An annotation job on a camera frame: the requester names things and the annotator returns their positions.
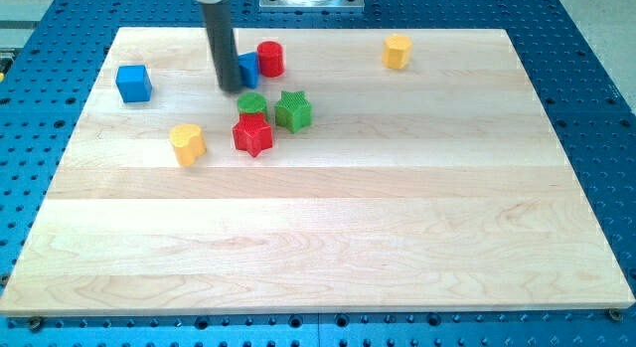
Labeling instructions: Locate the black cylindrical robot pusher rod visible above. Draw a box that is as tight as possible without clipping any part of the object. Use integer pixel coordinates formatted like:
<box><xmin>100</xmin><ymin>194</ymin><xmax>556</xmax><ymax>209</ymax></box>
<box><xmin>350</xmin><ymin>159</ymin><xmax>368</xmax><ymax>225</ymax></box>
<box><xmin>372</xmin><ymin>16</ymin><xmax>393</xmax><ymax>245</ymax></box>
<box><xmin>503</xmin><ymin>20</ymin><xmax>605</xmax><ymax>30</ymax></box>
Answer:
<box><xmin>198</xmin><ymin>0</ymin><xmax>242</xmax><ymax>92</ymax></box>

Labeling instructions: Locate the green star block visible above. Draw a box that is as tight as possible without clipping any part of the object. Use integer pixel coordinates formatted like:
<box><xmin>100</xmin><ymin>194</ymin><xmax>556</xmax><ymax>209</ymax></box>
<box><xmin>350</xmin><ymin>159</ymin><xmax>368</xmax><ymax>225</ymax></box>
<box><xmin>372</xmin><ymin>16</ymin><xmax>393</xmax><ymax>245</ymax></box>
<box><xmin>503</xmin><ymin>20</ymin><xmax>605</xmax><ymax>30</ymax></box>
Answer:
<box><xmin>274</xmin><ymin>90</ymin><xmax>312</xmax><ymax>133</ymax></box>

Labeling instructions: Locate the yellow heart block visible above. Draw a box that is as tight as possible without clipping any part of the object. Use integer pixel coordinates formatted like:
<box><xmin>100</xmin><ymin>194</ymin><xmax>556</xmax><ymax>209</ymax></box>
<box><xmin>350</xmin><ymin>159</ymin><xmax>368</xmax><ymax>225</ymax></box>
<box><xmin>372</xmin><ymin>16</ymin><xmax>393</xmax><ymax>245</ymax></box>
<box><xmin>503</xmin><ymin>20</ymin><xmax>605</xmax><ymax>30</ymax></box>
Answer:
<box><xmin>169</xmin><ymin>124</ymin><xmax>207</xmax><ymax>166</ymax></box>

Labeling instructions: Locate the red cylinder block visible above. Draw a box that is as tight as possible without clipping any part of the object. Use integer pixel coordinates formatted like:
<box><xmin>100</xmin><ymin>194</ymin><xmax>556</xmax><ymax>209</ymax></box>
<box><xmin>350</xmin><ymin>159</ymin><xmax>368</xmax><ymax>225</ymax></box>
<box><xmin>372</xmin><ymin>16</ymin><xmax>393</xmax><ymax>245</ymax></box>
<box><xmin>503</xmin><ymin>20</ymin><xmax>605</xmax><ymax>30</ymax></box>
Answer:
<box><xmin>256</xmin><ymin>41</ymin><xmax>285</xmax><ymax>78</ymax></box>

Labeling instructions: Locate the green cylinder block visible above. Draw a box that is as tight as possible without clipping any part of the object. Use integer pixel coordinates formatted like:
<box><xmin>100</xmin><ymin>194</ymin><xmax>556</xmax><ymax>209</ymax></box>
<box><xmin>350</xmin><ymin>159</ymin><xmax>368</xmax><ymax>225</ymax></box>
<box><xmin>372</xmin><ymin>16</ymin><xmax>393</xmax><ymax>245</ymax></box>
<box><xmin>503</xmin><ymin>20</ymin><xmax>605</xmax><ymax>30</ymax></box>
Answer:
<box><xmin>237</xmin><ymin>92</ymin><xmax>267</xmax><ymax>116</ymax></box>

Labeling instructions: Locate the light wooden board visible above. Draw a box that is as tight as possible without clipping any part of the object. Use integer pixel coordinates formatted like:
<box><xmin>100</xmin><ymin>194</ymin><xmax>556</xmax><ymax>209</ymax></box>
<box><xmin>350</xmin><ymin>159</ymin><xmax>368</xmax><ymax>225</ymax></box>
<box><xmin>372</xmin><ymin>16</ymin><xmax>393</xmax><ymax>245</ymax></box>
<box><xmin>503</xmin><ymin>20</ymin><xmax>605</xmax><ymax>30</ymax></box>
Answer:
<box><xmin>1</xmin><ymin>27</ymin><xmax>635</xmax><ymax>316</ymax></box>

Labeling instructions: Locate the blue triangle block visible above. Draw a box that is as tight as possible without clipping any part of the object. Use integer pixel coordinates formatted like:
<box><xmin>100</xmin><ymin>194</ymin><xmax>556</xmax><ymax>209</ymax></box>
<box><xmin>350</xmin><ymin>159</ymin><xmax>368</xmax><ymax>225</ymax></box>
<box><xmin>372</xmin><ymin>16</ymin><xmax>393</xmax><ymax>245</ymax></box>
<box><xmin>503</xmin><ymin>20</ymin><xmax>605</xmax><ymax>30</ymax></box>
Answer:
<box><xmin>238</xmin><ymin>52</ymin><xmax>259</xmax><ymax>88</ymax></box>

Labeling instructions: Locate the blue cube block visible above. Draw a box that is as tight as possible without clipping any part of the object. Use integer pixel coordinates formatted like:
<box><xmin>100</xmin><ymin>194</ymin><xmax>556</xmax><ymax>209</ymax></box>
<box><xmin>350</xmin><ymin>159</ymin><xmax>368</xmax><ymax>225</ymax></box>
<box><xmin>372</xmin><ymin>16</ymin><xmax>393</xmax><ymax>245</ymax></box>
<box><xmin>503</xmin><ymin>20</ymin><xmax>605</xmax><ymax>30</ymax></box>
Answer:
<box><xmin>115</xmin><ymin>65</ymin><xmax>152</xmax><ymax>103</ymax></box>

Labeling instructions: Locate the yellow hexagon block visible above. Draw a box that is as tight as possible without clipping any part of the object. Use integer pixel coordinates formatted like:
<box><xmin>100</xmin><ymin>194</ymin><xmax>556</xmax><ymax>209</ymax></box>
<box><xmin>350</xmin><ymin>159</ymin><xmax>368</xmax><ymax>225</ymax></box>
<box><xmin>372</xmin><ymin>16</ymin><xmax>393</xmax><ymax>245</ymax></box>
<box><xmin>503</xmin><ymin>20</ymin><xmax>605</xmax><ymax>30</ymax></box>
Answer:
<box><xmin>382</xmin><ymin>34</ymin><xmax>412</xmax><ymax>70</ymax></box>

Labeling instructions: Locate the red star block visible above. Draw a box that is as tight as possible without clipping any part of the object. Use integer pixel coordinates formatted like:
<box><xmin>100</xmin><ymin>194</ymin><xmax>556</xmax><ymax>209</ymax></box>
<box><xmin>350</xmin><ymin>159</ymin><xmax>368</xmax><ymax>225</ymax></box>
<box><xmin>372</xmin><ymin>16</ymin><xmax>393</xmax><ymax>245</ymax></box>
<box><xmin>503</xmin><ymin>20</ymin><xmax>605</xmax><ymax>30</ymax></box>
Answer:
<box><xmin>233</xmin><ymin>112</ymin><xmax>273</xmax><ymax>157</ymax></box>

